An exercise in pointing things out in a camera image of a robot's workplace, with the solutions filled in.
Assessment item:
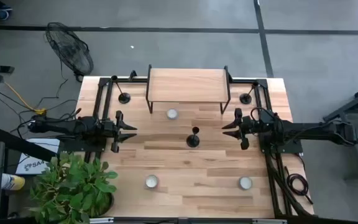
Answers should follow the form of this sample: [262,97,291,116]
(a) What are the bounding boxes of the black diagonal strut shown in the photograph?
[0,126,59,163]

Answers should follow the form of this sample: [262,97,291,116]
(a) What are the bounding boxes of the tall black candlestick holder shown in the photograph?
[110,75,132,105]

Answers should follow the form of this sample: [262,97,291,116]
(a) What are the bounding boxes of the medium black candlestick holder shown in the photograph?
[186,126,201,149]

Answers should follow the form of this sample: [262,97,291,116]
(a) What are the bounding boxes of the pink patterned candle tin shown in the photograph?
[144,174,160,189]

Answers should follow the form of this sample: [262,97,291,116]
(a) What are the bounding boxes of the coiled black cable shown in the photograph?
[286,166,314,205]

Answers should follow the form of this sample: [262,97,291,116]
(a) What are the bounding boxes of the small round candle tin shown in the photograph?
[238,175,254,191]

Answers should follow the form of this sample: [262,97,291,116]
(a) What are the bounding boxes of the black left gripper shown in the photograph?
[99,110,138,154]

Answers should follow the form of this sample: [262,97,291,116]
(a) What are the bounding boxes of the wooden shelf riser black legs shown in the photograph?
[145,64,232,115]

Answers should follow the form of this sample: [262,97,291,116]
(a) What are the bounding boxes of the yellow floor cable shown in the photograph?
[0,63,48,115]

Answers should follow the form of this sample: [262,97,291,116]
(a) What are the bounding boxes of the black aluminium table frame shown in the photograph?
[85,76,315,218]

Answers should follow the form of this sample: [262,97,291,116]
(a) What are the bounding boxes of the silver aluminium frame bar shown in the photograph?
[88,217,288,224]

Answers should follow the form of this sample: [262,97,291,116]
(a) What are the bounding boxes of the black cable bundle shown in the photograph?
[264,151,315,218]

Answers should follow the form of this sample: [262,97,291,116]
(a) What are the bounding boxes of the short black candlestick holder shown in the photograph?
[239,80,260,105]

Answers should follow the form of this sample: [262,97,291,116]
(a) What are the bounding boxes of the green potted plant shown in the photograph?
[29,151,119,224]

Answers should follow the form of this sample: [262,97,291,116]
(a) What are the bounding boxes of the white printed box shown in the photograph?
[15,138,61,176]

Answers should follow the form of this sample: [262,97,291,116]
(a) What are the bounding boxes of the black floor fan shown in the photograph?
[44,21,94,83]

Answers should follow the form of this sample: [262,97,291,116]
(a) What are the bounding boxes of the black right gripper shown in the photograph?
[221,108,261,151]

